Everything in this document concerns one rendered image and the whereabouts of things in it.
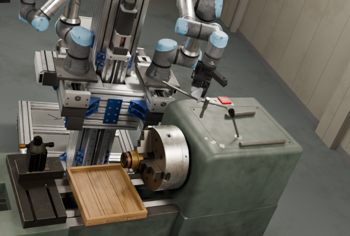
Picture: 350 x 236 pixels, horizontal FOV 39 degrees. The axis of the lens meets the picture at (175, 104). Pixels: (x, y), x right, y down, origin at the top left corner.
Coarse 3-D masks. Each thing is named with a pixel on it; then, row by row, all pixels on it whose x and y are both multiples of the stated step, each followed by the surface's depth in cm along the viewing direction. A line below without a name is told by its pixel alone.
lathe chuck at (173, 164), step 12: (156, 132) 236; (168, 132) 236; (156, 144) 236; (168, 144) 231; (180, 144) 234; (144, 156) 248; (156, 156) 237; (168, 156) 229; (180, 156) 232; (168, 168) 229; (180, 168) 233; (144, 180) 248; (156, 180) 237; (168, 180) 233
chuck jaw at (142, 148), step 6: (144, 132) 239; (150, 132) 240; (144, 138) 239; (150, 138) 240; (138, 144) 240; (144, 144) 238; (150, 144) 240; (138, 150) 237; (144, 150) 238; (150, 150) 240
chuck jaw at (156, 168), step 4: (140, 160) 235; (144, 160) 236; (148, 160) 236; (152, 160) 237; (140, 164) 234; (144, 164) 234; (148, 164) 234; (152, 164) 234; (156, 164) 235; (140, 168) 234; (144, 168) 234; (148, 168) 232; (152, 168) 232; (156, 168) 232; (160, 168) 233; (148, 172) 234; (152, 172) 232; (156, 172) 229; (160, 172) 231; (168, 172) 231; (152, 176) 232; (156, 176) 231; (160, 176) 232; (164, 176) 231; (168, 176) 232
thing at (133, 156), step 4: (124, 152) 235; (128, 152) 237; (132, 152) 235; (136, 152) 236; (120, 156) 238; (124, 156) 233; (128, 156) 233; (132, 156) 233; (136, 156) 234; (140, 156) 236; (120, 160) 238; (124, 160) 239; (128, 160) 232; (132, 160) 233; (136, 160) 234; (124, 164) 238; (128, 164) 233; (132, 164) 233; (136, 164) 234; (132, 168) 236; (136, 168) 236
